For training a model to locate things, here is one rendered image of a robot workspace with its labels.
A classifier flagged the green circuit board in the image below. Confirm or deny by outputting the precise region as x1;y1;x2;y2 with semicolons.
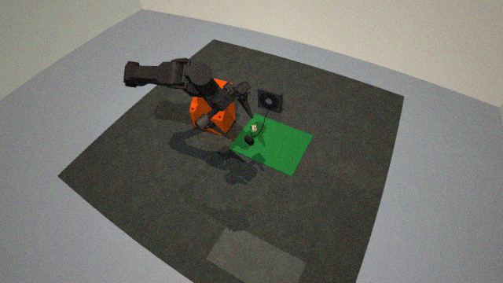
229;114;313;177

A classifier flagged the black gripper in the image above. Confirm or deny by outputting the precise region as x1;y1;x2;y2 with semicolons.
195;80;253;139

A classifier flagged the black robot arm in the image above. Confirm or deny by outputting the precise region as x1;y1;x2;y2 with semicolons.
123;58;237;112

